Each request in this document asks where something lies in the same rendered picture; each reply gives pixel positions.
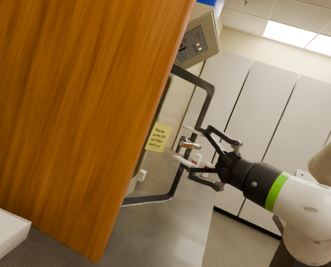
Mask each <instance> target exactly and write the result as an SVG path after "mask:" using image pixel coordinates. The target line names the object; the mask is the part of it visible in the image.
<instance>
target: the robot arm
mask: <svg viewBox="0 0 331 267"><path fill-rule="evenodd" d="M183 128H184V129H186V130H189V131H191V132H193V133H195V134H197V135H199V136H202V137H206V138H207V140H208V141H209V142H210V143H211V144H212V146H213V147H214V148H215V150H216V151H217V153H218V154H219V157H218V161H217V163H216V164H215V168H194V167H195V165H194V164H193V163H191V162H189V161H187V160H185V159H184V158H182V157H181V156H179V155H171V157H172V158H174V159H176V160H177V161H179V162H181V167H183V168H184V169H186V170H187V172H189V175H188V176H187V178H188V179H189V180H192V181H195V182H198V183H201V184H204V185H207V186H210V187H212V188H213V189H214V190H215V191H217V192H219V191H223V187H224V185H225V184H226V183H227V184H230V185H231V186H233V187H235V188H237V189H239V190H240V191H242V192H243V196H244V197H245V198H247V199H248V200H250V201H252V202H254V203H255V204H257V205H259V206H261V207H262V208H264V209H266V210H268V211H269V212H271V213H273V214H275V215H276V216H278V217H279V218H281V219H282V220H284V221H285V222H286V226H285V228H284V231H283V240H284V244H285V246H286V248H287V250H288V252H289V253H290V254H291V255H292V256H293V257H294V258H295V259H296V260H298V261H299V262H301V263H303V264H306V265H309V266H321V265H324V264H327V263H328V262H330V261H331V141H330V142H329V143H328V144H327V145H326V146H325V147H323V148H322V149H321V150H319V151H318V152H316V153H315V154H313V155H312V156H311V157H310V158H309V161H308V165H307V166H308V171H309V173H310V174H311V176H312V177H313V178H314V179H315V180H316V181H317V182H318V183H319V184H318V183H314V182H310V181H306V180H303V179H301V178H298V177H296V176H294V175H291V174H289V173H287V172H285V171H282V170H280V169H278V168H276V167H274V166H272V165H269V164H267V163H265V162H259V163H256V162H254V161H251V160H250V159H247V158H245V157H243V156H242V155H241V154H240V153H239V149H240V146H242V145H243V143H242V142H241V141H236V140H234V139H232V138H231V137H229V136H228V135H227V134H225V133H224V132H222V131H221V130H219V129H218V128H217V127H215V126H212V125H208V127H207V128H206V129H203V128H200V127H195V129H193V128H191V127H188V126H184V125H183ZM212 132H213V133H214V134H216V135H217V136H219V137H220V138H221V139H223V140H224V141H226V142H227V143H229V144H231V148H233V149H234V151H233V152H227V151H226V150H225V149H224V148H223V146H222V145H221V144H220V142H218V140H217V139H216V138H215V136H214V135H213V134H212ZM196 172H197V173H217V174H218V176H219V178H220V181H221V182H215V181H212V180H208V179H205V178H203V177H200V176H197V175H195V173H196Z"/></svg>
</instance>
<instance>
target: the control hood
mask: <svg viewBox="0 0 331 267"><path fill-rule="evenodd" d="M199 25H201V28H202V31H203V34H204V37H205V41H206V43H207V46H208V50H206V51H204V52H202V53H200V54H199V55H197V56H195V57H193V58H191V59H189V60H187V61H185V62H183V63H181V62H180V61H179V59H178V58H177V57H176V58H175V60H174V63H175V64H177V65H178V66H180V67H182V68H184V69H188V68H190V67H192V66H194V65H196V64H198V63H200V62H202V61H204V60H206V59H208V58H210V57H212V56H214V55H216V54H218V53H219V52H220V44H219V37H218V30H217V24H216V16H215V12H214V8H213V6H210V5H206V4H202V3H199V2H195V6H194V8H193V11H192V14H191V17H190V19H189V22H188V25H187V27H186V30H185V33H187V32H189V31H191V30H192V29H194V28H196V27H198V26H199ZM185 33H184V34H185Z"/></svg>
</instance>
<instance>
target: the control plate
mask: <svg viewBox="0 0 331 267"><path fill-rule="evenodd" d="M198 43H200V44H199V45H197V46H196V44H198ZM181 44H183V47H181V48H179V49H178V50H180V49H182V48H184V47H187V49H185V50H183V51H182V52H177V55H176V57H177V58H178V59H179V61H180V62H181V63H183V62H185V61H187V60H189V59H191V58H193V57H195V56H197V55H199V54H200V53H202V52H204V51H206V50H208V46H207V43H206V41H205V37H204V34H203V31H202V28H201V25H199V26H198V27H196V28H194V29H192V30H191V31H189V32H187V33H185V34H184V36H183V39H182V41H181ZM199 48H201V49H200V50H198V49H199ZM185 51H187V52H186V54H188V56H190V57H189V58H188V57H187V55H186V54H185V53H184V52H185Z"/></svg>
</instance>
